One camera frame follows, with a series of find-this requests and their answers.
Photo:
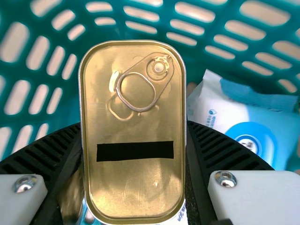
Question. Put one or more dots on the white and blue wipes pack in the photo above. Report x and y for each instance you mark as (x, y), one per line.
(211, 105)

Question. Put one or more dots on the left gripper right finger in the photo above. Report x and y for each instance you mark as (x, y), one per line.
(222, 159)

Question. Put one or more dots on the teal shopping basket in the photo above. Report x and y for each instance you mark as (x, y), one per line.
(199, 70)

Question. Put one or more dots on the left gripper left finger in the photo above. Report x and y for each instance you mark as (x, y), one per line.
(30, 159)

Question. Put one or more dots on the gold rectangular tin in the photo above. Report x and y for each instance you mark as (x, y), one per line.
(133, 122)

